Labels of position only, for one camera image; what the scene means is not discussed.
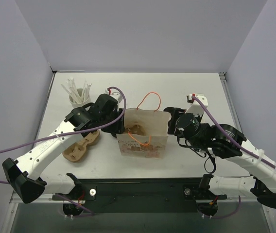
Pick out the printed paper takeout bag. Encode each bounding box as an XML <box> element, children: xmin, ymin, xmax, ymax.
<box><xmin>117</xmin><ymin>98</ymin><xmax>171</xmax><ymax>159</ymax></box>

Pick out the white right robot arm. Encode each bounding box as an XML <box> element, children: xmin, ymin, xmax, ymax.
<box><xmin>164</xmin><ymin>107</ymin><xmax>276</xmax><ymax>209</ymax></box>

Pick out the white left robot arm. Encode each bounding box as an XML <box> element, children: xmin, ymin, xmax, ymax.
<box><xmin>2</xmin><ymin>92</ymin><xmax>124</xmax><ymax>203</ymax></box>

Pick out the white straw holder cup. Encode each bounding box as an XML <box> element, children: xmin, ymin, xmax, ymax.
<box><xmin>69</xmin><ymin>88</ymin><xmax>91</xmax><ymax>108</ymax></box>

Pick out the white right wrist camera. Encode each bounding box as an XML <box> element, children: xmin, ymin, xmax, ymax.
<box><xmin>185</xmin><ymin>93</ymin><xmax>208</xmax><ymax>122</ymax></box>

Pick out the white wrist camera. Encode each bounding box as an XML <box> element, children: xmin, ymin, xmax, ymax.
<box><xmin>185</xmin><ymin>93</ymin><xmax>208</xmax><ymax>122</ymax></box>
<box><xmin>105</xmin><ymin>89</ymin><xmax>123</xmax><ymax>103</ymax></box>

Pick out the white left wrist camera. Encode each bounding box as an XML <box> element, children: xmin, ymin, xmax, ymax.
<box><xmin>105</xmin><ymin>89</ymin><xmax>123</xmax><ymax>103</ymax></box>

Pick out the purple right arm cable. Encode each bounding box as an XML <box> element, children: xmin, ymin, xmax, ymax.
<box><xmin>191</xmin><ymin>96</ymin><xmax>276</xmax><ymax>220</ymax></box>

